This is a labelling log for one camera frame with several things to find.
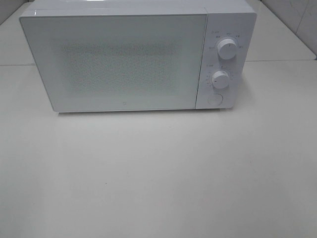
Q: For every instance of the round white door button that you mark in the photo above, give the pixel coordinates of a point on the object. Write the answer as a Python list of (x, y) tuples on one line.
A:
[(215, 100)]

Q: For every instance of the white timer knob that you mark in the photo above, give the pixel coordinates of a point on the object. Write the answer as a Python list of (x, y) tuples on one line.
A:
[(220, 79)]

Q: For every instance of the white microwave door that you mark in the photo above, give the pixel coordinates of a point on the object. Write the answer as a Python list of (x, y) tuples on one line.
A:
[(118, 63)]

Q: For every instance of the upper white power knob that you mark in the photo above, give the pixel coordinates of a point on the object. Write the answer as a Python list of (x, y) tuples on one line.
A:
[(227, 48)]

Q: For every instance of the white microwave oven body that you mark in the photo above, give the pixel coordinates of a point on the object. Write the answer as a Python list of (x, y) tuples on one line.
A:
[(225, 18)]

